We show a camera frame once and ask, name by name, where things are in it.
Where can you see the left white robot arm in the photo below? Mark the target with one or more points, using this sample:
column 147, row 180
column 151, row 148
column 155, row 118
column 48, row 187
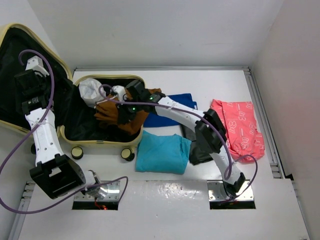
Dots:
column 54, row 172

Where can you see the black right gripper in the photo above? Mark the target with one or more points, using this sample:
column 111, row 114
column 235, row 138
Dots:
column 124, row 116

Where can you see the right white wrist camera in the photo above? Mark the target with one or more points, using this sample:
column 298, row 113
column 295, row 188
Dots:
column 120, row 92

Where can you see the grey aluminium table rail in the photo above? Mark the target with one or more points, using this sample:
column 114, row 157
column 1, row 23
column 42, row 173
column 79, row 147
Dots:
column 162, row 68

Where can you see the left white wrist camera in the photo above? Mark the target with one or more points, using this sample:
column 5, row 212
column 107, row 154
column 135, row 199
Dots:
column 36, row 64

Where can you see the turquoise shirt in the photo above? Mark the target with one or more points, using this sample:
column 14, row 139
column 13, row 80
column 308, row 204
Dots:
column 167, row 154

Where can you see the white drawstring bag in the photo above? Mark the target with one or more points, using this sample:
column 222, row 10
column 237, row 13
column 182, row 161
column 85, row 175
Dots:
column 89, row 91

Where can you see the pink patterned garment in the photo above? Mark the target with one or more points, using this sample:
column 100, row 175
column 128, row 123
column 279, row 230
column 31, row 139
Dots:
column 245, row 143

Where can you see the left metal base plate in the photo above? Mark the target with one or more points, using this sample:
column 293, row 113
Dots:
column 106, row 193

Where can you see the cream yellow suitcase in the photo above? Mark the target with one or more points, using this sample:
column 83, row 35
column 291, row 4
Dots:
column 75, row 120

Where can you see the metal base plate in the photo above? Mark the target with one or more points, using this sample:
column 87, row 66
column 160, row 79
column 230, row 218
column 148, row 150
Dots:
column 217, row 193
column 106, row 193

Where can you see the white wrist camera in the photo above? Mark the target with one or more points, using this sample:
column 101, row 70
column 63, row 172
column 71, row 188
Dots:
column 36, row 64
column 120, row 92

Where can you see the black pouch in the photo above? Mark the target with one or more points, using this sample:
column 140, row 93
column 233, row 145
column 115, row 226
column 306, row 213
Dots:
column 196, row 155

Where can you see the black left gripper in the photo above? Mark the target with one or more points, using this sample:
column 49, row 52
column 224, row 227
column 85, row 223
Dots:
column 41, row 78

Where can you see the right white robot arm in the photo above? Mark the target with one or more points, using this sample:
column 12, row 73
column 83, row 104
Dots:
column 210, row 133

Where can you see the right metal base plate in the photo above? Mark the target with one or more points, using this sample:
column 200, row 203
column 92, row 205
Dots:
column 217, row 193

